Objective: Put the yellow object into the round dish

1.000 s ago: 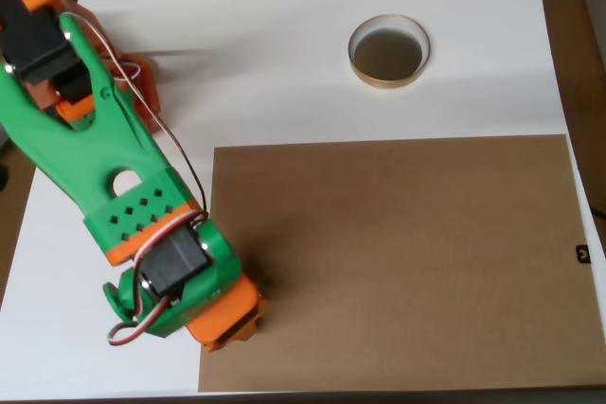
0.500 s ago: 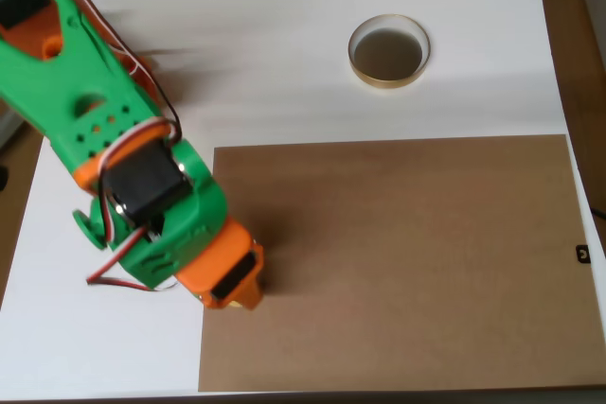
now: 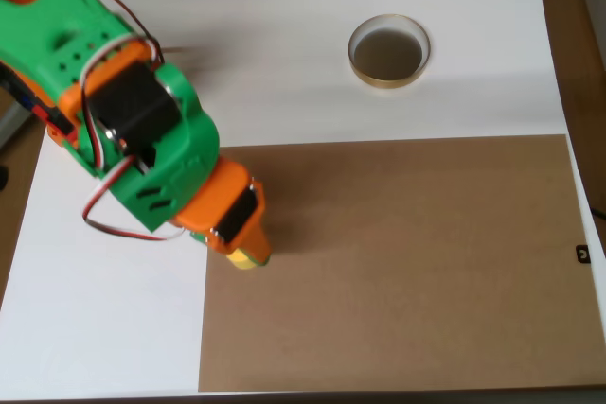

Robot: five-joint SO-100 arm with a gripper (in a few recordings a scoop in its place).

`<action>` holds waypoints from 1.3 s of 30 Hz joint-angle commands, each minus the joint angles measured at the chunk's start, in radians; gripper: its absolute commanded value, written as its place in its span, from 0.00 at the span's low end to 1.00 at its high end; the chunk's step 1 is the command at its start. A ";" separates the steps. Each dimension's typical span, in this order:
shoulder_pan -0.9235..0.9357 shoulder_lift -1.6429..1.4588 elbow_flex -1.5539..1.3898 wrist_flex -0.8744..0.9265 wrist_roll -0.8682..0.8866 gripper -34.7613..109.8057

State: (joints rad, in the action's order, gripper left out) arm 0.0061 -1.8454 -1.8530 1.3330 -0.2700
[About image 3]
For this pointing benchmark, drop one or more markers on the round shallow gold-rimmed dish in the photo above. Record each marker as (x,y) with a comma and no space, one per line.
(388,56)

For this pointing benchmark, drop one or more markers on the small yellow plastic piece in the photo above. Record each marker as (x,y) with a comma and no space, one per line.
(239,261)

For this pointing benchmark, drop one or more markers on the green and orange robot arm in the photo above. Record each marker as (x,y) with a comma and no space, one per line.
(47,21)

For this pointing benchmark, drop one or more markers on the orange gripper black servo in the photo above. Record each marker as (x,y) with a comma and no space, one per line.
(240,216)

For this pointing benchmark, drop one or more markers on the brown rectangular board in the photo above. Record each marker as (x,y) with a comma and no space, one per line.
(402,257)

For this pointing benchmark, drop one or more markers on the orange robot base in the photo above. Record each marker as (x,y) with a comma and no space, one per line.
(59,139)

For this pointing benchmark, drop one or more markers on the small black clip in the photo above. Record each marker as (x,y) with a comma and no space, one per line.
(582,254)

